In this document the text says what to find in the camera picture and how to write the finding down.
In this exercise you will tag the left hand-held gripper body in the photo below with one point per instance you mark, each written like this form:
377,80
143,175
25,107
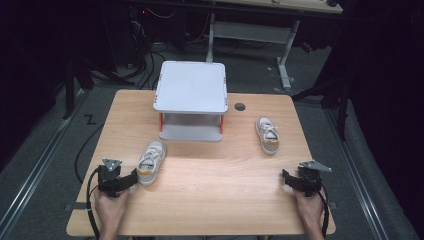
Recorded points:
110,180

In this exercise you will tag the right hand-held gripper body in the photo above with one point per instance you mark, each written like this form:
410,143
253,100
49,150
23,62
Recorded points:
309,180

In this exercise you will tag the white child's sneaker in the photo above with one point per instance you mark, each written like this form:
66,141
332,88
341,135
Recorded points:
151,162
267,135

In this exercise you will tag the white two-tier shoe rack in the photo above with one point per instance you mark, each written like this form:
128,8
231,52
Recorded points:
191,100

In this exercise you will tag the person's left hand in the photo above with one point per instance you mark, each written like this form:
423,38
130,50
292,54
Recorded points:
109,208

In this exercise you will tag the person's right hand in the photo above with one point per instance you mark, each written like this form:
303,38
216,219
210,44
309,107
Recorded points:
308,209

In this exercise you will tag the grey tape piece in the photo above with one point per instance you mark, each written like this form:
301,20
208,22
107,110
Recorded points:
332,205
77,206

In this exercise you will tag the grey round table grommet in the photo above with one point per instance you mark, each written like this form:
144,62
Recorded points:
239,107

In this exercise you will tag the black metal stand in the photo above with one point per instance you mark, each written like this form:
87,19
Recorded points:
336,96
70,86

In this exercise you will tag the metal floor rail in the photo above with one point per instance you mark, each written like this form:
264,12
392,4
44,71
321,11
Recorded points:
356,173
31,173

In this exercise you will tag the desk with white metal frame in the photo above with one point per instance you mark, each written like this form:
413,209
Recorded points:
253,32

